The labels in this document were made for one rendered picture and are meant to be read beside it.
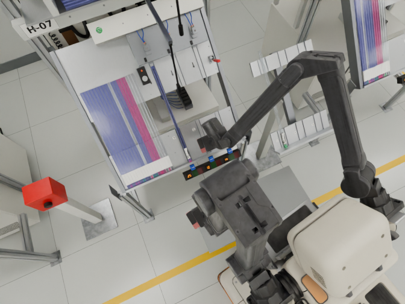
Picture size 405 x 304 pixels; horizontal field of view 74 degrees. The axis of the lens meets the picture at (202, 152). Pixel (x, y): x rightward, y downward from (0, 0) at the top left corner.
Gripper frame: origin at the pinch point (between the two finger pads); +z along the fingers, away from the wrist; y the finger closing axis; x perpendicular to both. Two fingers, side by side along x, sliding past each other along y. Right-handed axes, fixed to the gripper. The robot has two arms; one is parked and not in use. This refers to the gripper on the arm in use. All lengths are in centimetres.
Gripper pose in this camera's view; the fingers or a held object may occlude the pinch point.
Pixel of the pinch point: (210, 139)
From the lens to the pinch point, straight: 127.0
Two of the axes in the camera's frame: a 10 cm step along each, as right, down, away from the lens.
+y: -9.0, 4.1, -1.2
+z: -1.9, -1.2, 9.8
